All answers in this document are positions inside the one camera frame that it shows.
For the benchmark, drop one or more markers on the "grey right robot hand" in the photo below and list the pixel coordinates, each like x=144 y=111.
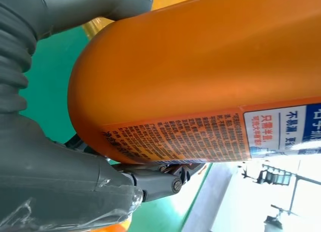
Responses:
x=50 y=184

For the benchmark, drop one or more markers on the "dark metal stand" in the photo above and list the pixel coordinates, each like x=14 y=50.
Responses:
x=273 y=222
x=278 y=177

